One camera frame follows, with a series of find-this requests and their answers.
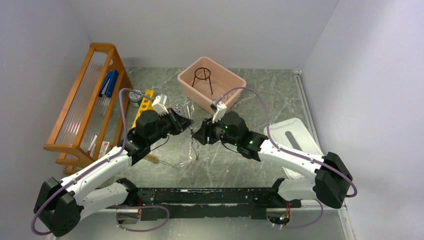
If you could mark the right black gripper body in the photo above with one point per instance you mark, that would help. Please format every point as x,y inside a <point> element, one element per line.
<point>216,132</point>

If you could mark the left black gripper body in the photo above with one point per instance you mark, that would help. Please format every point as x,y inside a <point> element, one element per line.
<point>165,124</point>

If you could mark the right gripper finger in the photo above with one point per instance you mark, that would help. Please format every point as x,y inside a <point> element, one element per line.
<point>198,129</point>
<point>202,137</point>

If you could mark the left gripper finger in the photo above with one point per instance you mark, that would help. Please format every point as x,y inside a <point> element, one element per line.
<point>179,120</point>
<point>176,130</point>

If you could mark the metal crucible tongs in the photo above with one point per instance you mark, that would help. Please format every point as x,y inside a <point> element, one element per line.
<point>186,110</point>

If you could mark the black ring stand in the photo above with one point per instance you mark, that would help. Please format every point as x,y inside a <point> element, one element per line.
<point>202,74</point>

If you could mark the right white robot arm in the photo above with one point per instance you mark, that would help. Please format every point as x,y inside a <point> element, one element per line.
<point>324,178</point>

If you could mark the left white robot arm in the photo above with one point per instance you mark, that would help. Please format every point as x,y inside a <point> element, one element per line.
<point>62,204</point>

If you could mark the yellow test tube rack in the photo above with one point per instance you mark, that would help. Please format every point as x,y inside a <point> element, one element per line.
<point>143,105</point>

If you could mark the brown test tube brush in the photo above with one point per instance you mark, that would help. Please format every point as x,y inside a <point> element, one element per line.
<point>154,159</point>

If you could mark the pink plastic bin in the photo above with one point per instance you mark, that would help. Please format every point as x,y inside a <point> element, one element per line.
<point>222,80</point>

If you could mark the blue clamp on rack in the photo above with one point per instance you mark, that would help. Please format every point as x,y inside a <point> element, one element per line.
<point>108,84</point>

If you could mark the white plastic lid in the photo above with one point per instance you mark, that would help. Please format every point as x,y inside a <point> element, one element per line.
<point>292,133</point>

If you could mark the wooden drying rack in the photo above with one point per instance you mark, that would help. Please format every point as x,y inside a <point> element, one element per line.
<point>84,114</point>

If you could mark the red tipped glass thermometer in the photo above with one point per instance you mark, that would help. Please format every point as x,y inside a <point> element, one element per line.
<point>92,145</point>

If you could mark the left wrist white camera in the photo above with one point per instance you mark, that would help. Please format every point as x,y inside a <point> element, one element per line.
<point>159,104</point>

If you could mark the wrist white camera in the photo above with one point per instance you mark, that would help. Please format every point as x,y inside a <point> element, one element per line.
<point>221,109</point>
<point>159,104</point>

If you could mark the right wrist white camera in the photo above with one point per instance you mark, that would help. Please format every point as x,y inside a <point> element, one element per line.
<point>221,109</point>

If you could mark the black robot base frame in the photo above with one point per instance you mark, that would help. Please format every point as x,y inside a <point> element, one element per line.
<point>192,203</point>

